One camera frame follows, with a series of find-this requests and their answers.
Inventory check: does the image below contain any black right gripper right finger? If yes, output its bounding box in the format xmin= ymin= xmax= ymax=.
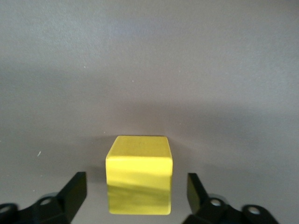
xmin=182 ymin=173 xmax=280 ymax=224

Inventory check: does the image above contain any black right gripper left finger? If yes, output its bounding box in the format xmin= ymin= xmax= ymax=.
xmin=0 ymin=171 xmax=87 ymax=224

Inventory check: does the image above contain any yellow wooden cube block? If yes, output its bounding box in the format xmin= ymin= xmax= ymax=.
xmin=105 ymin=135 xmax=174 ymax=216

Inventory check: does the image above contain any brown table cover mat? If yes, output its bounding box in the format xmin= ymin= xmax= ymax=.
xmin=0 ymin=0 xmax=299 ymax=224

